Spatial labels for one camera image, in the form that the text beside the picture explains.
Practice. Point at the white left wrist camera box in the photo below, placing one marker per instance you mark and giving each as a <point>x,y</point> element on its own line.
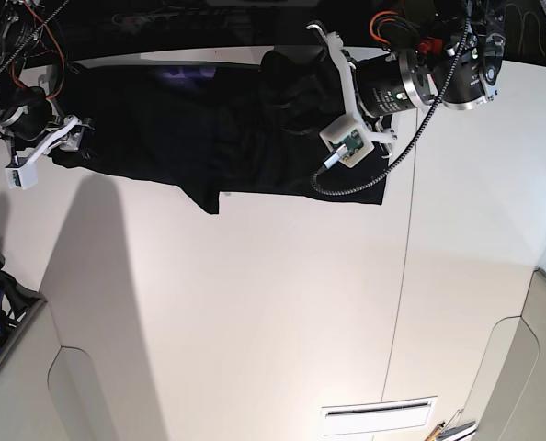
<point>348,141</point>

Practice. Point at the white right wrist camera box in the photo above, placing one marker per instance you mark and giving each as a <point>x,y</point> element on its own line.
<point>23,176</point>

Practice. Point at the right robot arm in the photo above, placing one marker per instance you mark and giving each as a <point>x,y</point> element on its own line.
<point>26,34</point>

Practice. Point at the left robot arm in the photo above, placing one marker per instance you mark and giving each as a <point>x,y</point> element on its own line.
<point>446,52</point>

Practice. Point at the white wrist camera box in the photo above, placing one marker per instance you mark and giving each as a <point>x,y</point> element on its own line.
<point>23,176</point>
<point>348,141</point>

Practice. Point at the yellow handled tool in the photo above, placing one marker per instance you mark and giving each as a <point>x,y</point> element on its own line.
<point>436,432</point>

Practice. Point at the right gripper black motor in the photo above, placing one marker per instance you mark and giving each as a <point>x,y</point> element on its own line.
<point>31,129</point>

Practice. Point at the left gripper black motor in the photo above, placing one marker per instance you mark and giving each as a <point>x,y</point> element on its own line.
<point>376,88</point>

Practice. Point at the black T-shirt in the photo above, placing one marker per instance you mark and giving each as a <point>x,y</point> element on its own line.
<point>247,129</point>

